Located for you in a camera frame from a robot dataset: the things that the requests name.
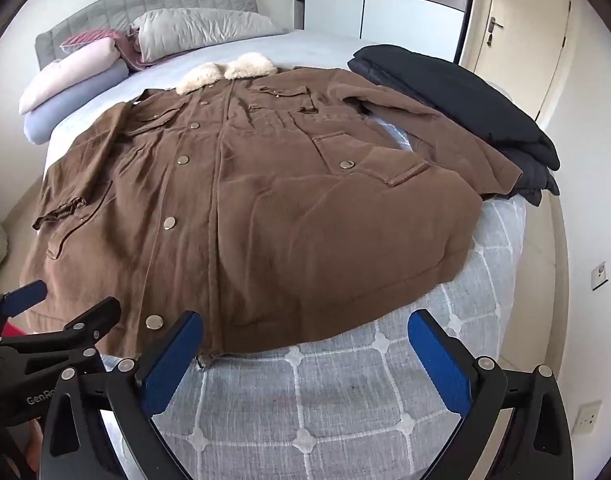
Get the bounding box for white wall switch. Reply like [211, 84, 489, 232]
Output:
[590, 261, 610, 291]

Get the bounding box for pink pillow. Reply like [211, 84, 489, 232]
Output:
[18, 37, 131, 116]

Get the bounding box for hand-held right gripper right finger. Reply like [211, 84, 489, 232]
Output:
[407, 308, 575, 480]

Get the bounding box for grey checked mattress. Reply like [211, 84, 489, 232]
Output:
[98, 115, 529, 480]

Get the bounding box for grey pillow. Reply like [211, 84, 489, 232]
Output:
[130, 8, 289, 63]

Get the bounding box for white wardrobe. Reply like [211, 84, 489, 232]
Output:
[293, 0, 473, 63]

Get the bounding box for maroon striped cloth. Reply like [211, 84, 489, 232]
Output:
[60, 29, 159, 72]

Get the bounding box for brown coat with fur collar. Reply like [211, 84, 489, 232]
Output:
[20, 52, 521, 361]

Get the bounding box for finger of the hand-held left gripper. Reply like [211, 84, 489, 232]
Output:
[0, 296, 123, 375]
[0, 280, 49, 332]

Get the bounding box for white wall socket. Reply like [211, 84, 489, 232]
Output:
[570, 400, 602, 436]

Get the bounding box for cream door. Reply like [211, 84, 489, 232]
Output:
[473, 0, 572, 121]

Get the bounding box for light blue pillow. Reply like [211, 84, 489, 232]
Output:
[23, 62, 131, 146]

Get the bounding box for folded black padded jacket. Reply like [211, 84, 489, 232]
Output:
[346, 44, 561, 207]

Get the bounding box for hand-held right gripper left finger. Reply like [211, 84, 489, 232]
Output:
[40, 310, 205, 480]

